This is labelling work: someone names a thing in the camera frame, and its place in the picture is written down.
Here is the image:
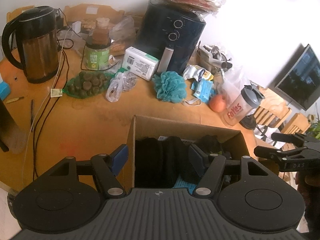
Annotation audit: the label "black patterned gloves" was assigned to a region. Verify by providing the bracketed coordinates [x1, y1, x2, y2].
[196, 135, 232, 160]

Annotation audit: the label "black fuzzy hat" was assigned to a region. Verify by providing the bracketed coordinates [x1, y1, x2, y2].
[135, 137, 193, 189]

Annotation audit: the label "brown cardboard box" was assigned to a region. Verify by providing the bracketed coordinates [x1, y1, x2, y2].
[120, 115, 253, 190]

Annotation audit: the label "teal bath loofah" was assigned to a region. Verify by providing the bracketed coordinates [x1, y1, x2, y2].
[152, 71, 187, 103]

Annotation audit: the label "white socks bundle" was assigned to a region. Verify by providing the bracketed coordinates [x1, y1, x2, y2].
[182, 65, 206, 82]

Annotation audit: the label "light blue wipes pack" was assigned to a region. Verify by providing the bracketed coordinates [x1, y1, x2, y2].
[172, 176, 196, 194]

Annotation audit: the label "green potted plant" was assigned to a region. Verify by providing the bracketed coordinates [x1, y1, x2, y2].
[309, 121, 320, 139]

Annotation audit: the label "wooden chair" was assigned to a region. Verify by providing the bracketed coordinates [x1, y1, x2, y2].
[254, 86, 311, 134]

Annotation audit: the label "black round stand base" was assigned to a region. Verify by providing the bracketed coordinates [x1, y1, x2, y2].
[239, 114, 257, 130]

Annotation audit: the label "clear shaker bottle grey lid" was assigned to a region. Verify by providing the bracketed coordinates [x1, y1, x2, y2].
[221, 85, 265, 126]

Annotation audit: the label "red apple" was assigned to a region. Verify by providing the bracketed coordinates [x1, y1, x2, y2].
[209, 94, 226, 113]

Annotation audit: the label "small tea bag packet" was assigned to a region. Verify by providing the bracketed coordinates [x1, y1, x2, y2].
[50, 88, 63, 98]

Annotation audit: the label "green net bag of nuts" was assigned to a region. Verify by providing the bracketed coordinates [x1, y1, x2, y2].
[62, 70, 114, 99]

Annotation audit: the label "blue face mask pack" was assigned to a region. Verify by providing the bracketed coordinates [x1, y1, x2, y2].
[191, 79, 216, 104]

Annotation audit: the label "blue tissue box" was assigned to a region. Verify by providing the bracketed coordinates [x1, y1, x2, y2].
[0, 81, 11, 101]

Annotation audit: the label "yellow wipes pack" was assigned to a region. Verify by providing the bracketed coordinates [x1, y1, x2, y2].
[194, 65, 214, 81]

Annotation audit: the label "metal tools pile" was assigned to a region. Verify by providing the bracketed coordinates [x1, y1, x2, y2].
[196, 43, 233, 74]

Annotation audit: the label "green label supplement jar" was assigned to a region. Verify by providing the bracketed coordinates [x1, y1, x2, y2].
[84, 36, 111, 71]

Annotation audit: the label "white rectangular product box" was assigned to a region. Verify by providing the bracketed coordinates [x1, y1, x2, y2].
[122, 47, 159, 81]

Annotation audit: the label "brown spice bottle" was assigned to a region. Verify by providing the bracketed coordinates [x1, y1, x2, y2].
[92, 17, 110, 46]

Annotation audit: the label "stainless steel electric kettle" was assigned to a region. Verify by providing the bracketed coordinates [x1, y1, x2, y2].
[2, 6, 59, 83]

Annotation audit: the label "black air fryer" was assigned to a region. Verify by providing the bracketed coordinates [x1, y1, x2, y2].
[133, 0, 206, 75]

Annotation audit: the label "wall mounted television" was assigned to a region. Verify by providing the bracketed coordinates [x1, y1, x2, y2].
[268, 44, 319, 111]

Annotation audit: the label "black power cable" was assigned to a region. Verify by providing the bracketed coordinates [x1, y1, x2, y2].
[32, 8, 75, 181]

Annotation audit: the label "clear plastic bag with cables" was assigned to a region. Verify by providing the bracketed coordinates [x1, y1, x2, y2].
[105, 71, 137, 102]

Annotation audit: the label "open cardboard box at wall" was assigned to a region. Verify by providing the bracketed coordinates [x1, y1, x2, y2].
[63, 3, 125, 30]

